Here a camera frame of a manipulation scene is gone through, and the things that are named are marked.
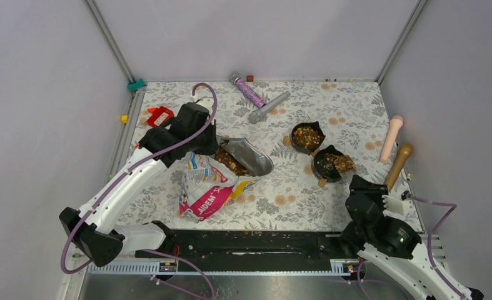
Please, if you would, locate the clear plastic scoop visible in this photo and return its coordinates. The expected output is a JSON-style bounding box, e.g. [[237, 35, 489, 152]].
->
[[333, 154, 356, 173]]

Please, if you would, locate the pet food bag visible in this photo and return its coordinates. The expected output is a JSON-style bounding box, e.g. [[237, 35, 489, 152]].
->
[[179, 136, 274, 222]]

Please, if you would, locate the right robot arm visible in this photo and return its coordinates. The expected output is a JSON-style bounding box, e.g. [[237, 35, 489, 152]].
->
[[339, 175, 484, 299]]

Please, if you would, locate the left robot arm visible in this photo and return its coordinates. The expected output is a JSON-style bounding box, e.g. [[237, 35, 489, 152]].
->
[[59, 101, 218, 267]]

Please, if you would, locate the red toy block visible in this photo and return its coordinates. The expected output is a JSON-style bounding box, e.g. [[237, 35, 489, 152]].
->
[[147, 106, 174, 128]]

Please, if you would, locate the black bowl paw print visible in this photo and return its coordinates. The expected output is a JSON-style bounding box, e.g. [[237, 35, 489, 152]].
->
[[311, 145, 343, 183]]

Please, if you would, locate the purple glitter microphone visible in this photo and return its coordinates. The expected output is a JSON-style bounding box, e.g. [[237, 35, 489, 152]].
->
[[229, 74, 266, 108]]

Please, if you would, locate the grey microphone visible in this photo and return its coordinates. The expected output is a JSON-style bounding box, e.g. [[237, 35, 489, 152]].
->
[[248, 91, 291, 124]]

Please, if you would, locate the gold microphone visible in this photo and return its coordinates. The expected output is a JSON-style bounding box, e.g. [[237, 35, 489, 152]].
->
[[384, 143, 414, 191]]

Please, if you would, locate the teal clip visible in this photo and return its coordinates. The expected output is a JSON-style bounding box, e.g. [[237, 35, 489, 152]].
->
[[127, 78, 146, 92]]

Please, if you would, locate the pink microphone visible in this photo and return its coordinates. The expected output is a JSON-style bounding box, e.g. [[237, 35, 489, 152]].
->
[[379, 115, 403, 164]]

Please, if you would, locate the black bowl fishbone print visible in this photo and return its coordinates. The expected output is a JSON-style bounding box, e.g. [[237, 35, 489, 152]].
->
[[290, 121, 326, 154]]

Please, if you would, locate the wooden bowl stand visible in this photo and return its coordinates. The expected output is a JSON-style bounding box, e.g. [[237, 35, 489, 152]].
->
[[283, 136, 327, 188]]

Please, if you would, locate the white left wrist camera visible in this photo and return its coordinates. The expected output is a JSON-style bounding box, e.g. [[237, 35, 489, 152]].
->
[[191, 96, 214, 114]]

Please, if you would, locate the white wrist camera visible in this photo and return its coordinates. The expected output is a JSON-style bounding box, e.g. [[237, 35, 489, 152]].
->
[[191, 96, 214, 114], [382, 195, 413, 216]]

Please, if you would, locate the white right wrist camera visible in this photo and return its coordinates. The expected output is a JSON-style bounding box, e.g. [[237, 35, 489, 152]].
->
[[382, 195, 413, 216]]

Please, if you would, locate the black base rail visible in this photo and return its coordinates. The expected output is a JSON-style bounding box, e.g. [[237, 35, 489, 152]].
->
[[162, 230, 359, 274]]

